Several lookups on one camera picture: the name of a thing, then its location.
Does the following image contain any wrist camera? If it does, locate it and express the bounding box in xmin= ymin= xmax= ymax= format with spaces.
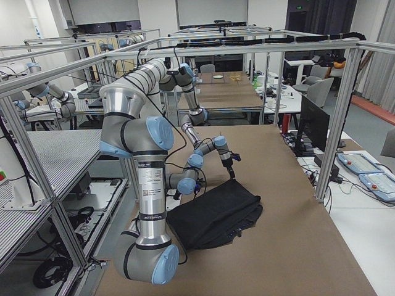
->
xmin=173 ymin=190 xmax=181 ymax=200
xmin=231 ymin=153 xmax=241 ymax=162

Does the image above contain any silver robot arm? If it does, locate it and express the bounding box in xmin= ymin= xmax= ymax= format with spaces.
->
xmin=159 ymin=64 xmax=241 ymax=179
xmin=100 ymin=82 xmax=180 ymax=285

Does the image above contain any black computer monitor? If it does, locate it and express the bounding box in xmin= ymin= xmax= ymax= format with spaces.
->
xmin=294 ymin=96 xmax=330 ymax=157

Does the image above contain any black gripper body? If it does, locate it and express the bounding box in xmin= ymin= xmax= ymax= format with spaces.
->
xmin=222 ymin=159 xmax=236 ymax=178

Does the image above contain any aluminium frame post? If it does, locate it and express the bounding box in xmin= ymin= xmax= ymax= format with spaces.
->
xmin=315 ymin=46 xmax=363 ymax=203

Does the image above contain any teach pendant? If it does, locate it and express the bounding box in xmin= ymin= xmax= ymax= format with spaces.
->
xmin=337 ymin=153 xmax=394 ymax=203

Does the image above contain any black graphic t-shirt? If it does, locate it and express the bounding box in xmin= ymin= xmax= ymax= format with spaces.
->
xmin=167 ymin=180 xmax=263 ymax=250

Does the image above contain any aluminium frame striped table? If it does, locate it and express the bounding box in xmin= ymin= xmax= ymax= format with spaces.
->
xmin=1 ymin=129 xmax=129 ymax=295

